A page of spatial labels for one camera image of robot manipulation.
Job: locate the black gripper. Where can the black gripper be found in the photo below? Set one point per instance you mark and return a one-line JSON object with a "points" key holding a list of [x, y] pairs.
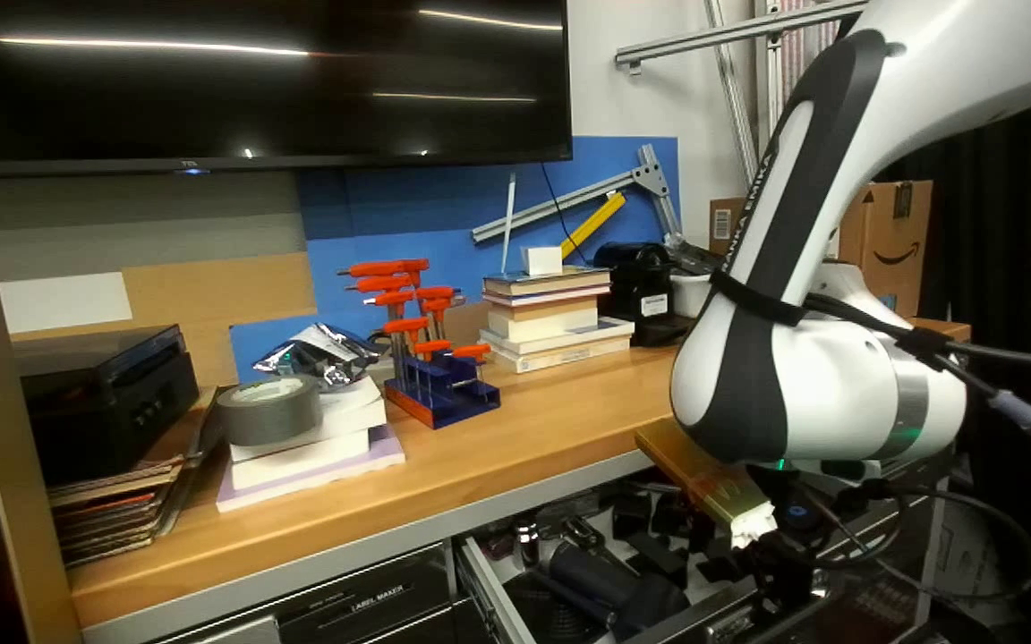
{"points": [[749, 522]]}

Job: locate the grey drawer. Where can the grey drawer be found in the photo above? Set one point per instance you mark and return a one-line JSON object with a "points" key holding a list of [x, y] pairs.
{"points": [[619, 565]]}

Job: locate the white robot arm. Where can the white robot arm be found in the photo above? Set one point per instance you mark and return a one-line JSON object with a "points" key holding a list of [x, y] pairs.
{"points": [[792, 367]]}

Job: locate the black case on counter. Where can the black case on counter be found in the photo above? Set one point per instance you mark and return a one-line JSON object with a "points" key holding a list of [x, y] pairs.
{"points": [[101, 397]]}

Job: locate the black label printer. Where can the black label printer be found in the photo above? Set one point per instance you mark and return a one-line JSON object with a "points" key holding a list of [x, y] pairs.
{"points": [[642, 292]]}

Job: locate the stack of books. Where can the stack of books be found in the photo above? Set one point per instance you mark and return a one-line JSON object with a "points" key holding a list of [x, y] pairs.
{"points": [[549, 319]]}

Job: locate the cardboard amazon box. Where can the cardboard amazon box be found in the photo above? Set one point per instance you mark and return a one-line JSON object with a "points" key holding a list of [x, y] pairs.
{"points": [[887, 234]]}

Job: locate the small white box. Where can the small white box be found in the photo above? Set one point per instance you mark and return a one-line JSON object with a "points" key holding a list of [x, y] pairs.
{"points": [[541, 261]]}

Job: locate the black monitor screen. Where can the black monitor screen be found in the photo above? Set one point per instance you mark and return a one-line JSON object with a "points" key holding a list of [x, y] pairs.
{"points": [[281, 84]]}

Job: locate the yellow level on wall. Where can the yellow level on wall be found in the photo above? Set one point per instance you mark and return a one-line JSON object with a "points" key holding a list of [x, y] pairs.
{"points": [[591, 222]]}

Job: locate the grey duct tape roll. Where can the grey duct tape roll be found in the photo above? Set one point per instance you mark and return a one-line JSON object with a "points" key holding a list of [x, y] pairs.
{"points": [[268, 414]]}

